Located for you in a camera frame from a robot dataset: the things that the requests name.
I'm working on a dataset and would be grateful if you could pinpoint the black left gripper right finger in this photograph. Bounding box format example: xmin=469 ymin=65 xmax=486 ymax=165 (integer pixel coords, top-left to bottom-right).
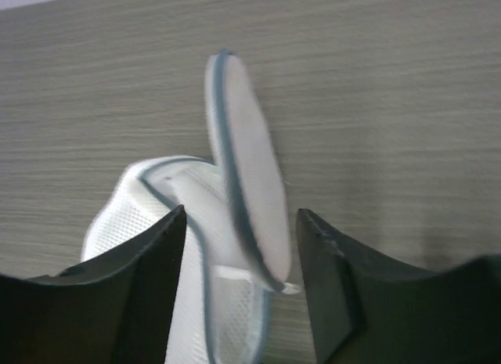
xmin=296 ymin=209 xmax=500 ymax=363

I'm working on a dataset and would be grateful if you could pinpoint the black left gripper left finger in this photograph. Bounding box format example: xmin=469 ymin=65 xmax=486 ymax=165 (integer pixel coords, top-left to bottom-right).
xmin=1 ymin=207 xmax=186 ymax=363

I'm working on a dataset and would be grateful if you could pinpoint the white mesh laundry bag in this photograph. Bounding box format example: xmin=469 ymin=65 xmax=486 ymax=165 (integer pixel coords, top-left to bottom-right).
xmin=81 ymin=50 xmax=301 ymax=363

